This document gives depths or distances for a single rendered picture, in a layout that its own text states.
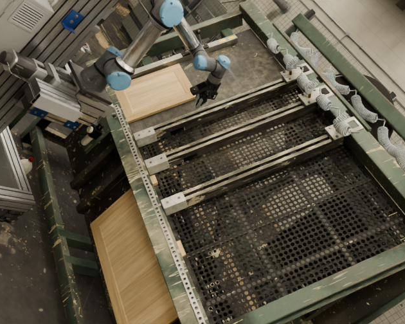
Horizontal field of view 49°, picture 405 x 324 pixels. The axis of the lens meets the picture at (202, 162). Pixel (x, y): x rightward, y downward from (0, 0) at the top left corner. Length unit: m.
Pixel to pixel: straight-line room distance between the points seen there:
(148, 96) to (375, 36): 5.75
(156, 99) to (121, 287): 1.20
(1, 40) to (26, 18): 0.16
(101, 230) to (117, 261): 0.28
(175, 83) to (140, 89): 0.24
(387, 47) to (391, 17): 0.52
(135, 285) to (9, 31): 1.48
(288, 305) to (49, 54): 1.69
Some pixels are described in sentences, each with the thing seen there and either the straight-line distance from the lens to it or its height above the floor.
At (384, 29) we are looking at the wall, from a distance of 8.26.
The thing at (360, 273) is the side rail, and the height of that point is 1.52.
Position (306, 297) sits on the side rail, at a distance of 2.13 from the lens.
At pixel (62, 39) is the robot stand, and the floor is 1.12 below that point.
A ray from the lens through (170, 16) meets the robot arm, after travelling 2.18.
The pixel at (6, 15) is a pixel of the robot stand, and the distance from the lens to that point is 2.24.
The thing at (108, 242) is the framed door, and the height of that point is 0.35.
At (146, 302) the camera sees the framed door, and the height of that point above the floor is 0.48.
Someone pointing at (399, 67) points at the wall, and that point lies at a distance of 7.93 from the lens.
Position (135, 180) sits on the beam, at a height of 0.83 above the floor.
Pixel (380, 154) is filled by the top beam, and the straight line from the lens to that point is 2.54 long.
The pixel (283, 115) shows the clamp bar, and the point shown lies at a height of 1.66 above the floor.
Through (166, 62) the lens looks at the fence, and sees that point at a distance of 3.23.
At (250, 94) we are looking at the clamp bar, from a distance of 2.85.
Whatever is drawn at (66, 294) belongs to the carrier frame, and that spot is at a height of 0.14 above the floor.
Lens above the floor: 1.88
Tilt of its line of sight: 16 degrees down
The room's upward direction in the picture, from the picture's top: 50 degrees clockwise
